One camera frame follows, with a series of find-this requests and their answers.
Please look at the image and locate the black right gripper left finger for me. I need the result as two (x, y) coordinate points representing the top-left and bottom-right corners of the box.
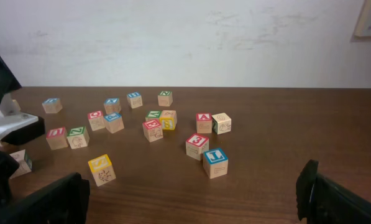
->
(0, 172), (90, 224)

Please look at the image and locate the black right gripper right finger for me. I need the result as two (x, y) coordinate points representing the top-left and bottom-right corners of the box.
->
(296, 159), (371, 224)

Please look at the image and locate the yellow S block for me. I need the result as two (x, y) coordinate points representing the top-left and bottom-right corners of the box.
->
(88, 154), (116, 187)

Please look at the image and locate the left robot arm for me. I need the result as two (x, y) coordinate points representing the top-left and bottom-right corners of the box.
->
(0, 56), (44, 208)

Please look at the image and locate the plain wooden block centre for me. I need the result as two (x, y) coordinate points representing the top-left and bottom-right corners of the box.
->
(10, 149), (32, 179)

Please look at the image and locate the plain wooden block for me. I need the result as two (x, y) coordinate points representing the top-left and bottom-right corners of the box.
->
(212, 113), (232, 134)
(10, 149), (32, 179)

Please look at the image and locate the red U block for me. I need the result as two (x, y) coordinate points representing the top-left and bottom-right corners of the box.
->
(46, 127), (68, 150)

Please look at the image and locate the green Z block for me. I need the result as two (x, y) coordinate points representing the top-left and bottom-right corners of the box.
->
(66, 126), (89, 149)

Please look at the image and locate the red Q block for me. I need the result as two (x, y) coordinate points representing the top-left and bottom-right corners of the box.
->
(88, 111), (106, 131)

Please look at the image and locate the blue P block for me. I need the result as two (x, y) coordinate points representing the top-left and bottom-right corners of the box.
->
(104, 112), (124, 133)

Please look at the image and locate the blue D block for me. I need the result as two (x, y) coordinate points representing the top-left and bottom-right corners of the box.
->
(42, 98), (63, 114)

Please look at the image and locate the blue X block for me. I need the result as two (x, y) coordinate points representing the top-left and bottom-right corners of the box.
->
(104, 98), (121, 114)

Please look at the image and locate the yellow block top left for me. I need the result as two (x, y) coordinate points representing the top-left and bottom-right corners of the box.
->
(13, 100), (21, 111)

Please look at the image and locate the red E block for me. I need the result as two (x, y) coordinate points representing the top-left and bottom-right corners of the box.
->
(142, 119), (163, 142)

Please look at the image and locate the blue I block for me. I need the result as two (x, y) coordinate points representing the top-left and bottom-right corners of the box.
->
(203, 148), (229, 179)

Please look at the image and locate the green V block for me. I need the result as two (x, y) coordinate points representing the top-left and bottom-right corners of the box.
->
(145, 110), (162, 121)

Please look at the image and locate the blue H block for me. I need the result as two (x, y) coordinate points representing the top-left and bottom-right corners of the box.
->
(127, 91), (143, 109)

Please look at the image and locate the plain wooden block right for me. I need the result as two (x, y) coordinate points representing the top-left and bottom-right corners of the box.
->
(212, 113), (232, 134)

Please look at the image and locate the yellow edged 8 block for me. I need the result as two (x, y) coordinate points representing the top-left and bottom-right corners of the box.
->
(160, 110), (177, 130)

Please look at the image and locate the red 3 block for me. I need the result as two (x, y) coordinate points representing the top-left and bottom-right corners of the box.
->
(185, 133), (209, 161)

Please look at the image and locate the red A block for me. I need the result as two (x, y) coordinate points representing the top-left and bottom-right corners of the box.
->
(196, 113), (213, 134)

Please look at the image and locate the green N block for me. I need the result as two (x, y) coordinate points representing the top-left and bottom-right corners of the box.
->
(158, 91), (173, 106)

